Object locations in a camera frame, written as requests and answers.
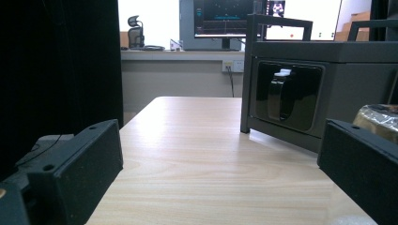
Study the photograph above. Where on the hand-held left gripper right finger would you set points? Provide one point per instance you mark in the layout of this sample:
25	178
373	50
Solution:
359	162

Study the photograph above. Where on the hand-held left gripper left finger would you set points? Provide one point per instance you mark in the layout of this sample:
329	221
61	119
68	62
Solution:
78	175

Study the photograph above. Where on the tape-wrapped metal jar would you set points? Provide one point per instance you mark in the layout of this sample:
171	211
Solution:
377	120

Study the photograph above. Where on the black curtain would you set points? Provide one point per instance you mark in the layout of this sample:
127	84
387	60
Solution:
59	68

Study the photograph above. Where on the white-screen computer monitor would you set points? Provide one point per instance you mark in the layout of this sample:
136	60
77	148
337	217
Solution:
319	18

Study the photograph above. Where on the black office chair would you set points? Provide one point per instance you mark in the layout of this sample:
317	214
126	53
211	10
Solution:
135	34

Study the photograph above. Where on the long beige counter desk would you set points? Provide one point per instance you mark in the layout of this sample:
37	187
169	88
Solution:
175	55

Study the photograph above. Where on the small clear plastic holder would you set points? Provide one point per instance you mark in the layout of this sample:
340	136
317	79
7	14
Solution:
176	45

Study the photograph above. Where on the dark-screen computer monitor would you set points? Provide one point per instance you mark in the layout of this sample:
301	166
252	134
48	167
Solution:
223	18

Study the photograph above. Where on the white wall socket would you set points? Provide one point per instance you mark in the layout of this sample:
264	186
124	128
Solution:
233	66

